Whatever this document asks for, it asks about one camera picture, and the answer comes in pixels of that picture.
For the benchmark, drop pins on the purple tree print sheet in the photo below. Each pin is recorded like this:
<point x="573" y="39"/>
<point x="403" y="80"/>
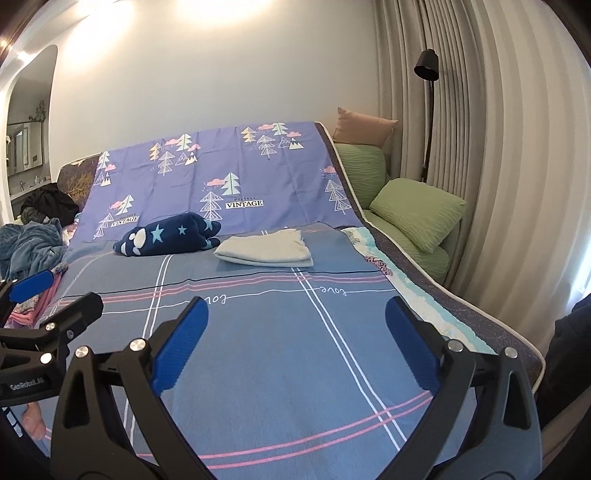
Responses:
<point x="207" y="170"/>

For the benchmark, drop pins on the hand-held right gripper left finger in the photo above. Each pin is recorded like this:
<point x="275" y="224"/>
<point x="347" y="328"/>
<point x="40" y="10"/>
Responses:
<point x="182" y="346"/>

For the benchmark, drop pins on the blue fleece blanket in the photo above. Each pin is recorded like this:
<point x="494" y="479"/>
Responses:
<point x="27" y="249"/>

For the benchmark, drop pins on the black clothes pile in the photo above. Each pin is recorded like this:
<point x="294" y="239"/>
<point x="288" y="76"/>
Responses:
<point x="51" y="203"/>

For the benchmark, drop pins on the green pillow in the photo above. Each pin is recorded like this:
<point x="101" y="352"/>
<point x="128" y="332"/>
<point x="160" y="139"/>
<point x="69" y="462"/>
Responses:
<point x="415" y="212"/>
<point x="362" y="175"/>

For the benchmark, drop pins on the person's left hand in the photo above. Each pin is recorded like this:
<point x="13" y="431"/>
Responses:
<point x="34" y="420"/>

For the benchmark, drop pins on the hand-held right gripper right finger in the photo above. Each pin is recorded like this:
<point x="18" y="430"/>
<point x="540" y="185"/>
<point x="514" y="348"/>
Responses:
<point x="411" y="341"/>

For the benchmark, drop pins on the dark cloth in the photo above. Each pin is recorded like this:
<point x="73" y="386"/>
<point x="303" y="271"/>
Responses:
<point x="568" y="364"/>

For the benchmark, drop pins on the pink folded cloth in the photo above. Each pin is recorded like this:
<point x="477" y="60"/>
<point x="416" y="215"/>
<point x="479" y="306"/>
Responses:
<point x="39" y="307"/>

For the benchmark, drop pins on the tan pillow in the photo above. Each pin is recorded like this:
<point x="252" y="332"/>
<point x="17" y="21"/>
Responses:
<point x="362" y="129"/>

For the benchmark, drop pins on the brown patterned pillow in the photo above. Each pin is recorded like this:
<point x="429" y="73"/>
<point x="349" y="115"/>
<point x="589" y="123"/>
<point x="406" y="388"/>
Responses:
<point x="78" y="182"/>

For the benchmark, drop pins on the black floor lamp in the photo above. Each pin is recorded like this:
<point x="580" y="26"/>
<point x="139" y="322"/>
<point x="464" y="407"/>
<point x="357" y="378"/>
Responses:
<point x="425" y="69"/>

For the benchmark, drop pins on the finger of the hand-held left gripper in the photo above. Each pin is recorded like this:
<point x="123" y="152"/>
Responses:
<point x="78" y="314"/>
<point x="30" y="284"/>

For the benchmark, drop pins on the green quilted cushion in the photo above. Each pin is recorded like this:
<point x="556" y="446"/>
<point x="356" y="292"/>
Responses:
<point x="425" y="265"/>

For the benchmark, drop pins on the wall mirror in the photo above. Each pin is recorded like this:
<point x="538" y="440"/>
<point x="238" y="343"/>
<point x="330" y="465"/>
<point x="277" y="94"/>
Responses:
<point x="25" y="147"/>

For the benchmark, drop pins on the floral folded cloth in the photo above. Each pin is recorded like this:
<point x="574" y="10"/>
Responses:
<point x="59" y="269"/>

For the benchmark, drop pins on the navy star print blanket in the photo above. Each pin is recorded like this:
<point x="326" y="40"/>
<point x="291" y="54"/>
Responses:
<point x="171" y="235"/>

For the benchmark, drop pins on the beige curtain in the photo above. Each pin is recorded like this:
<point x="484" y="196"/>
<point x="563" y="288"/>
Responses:
<point x="508" y="161"/>

